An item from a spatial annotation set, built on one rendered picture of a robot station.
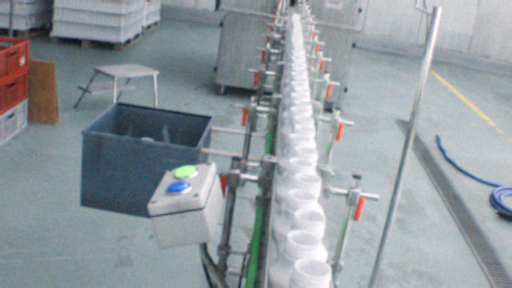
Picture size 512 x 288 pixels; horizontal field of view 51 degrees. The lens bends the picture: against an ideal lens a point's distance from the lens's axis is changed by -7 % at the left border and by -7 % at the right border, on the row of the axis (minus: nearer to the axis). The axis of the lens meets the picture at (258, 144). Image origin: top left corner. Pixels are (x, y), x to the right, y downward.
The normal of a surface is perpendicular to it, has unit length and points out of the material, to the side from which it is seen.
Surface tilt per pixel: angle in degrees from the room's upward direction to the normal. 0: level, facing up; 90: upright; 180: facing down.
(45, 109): 98
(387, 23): 90
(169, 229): 90
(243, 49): 90
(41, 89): 102
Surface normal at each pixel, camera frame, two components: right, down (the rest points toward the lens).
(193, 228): -0.06, 0.32
